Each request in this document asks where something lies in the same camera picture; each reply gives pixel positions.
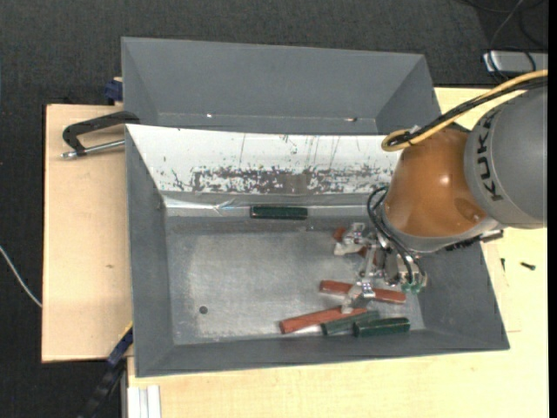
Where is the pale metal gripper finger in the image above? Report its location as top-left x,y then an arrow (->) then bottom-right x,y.
341,279 -> 377,314
333,223 -> 372,257

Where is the red-brown flat block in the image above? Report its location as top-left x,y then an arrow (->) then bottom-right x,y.
319,280 -> 407,306
278,306 -> 369,335

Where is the dark green flat block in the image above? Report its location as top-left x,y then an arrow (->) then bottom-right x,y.
320,310 -> 381,337
249,205 -> 309,221
352,316 -> 412,339

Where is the grey metal bin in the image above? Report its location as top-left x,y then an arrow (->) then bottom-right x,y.
120,36 -> 511,378

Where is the pale flat board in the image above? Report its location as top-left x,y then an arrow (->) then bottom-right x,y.
41,104 -> 134,363

